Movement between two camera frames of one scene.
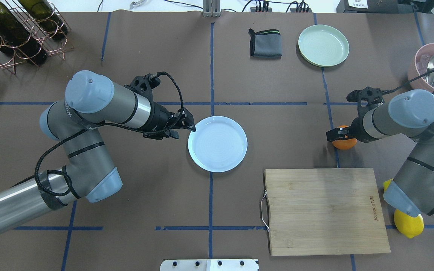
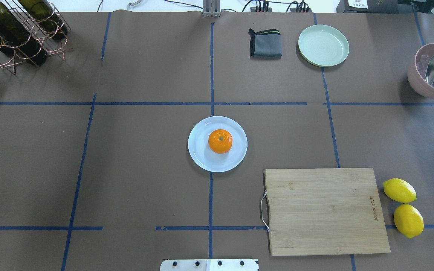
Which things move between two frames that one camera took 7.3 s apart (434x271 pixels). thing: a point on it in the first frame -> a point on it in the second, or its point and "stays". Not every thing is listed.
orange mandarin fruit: (346, 144) -> (220, 141)
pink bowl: (417, 72) stays
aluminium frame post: (211, 8) stays
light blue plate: (219, 144) stays
